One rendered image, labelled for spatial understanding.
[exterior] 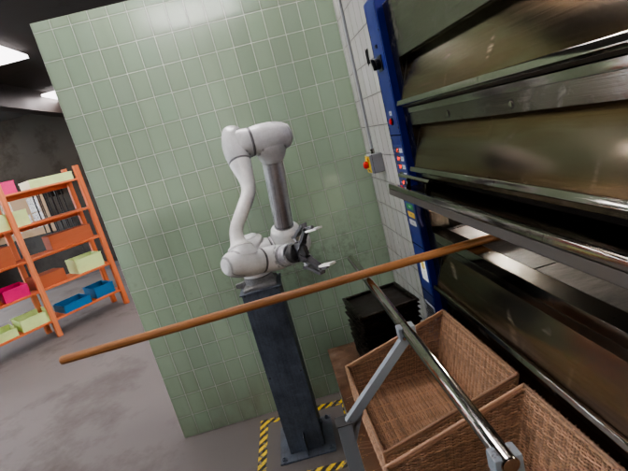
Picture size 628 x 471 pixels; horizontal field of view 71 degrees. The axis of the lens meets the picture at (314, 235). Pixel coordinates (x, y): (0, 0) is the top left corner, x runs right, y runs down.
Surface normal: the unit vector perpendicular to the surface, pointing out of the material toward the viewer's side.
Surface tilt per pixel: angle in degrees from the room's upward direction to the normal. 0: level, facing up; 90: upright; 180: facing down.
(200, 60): 90
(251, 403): 90
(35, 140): 90
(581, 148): 70
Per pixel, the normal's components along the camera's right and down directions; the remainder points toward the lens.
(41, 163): 0.07, 0.22
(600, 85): -0.96, 0.26
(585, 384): -0.99, -0.07
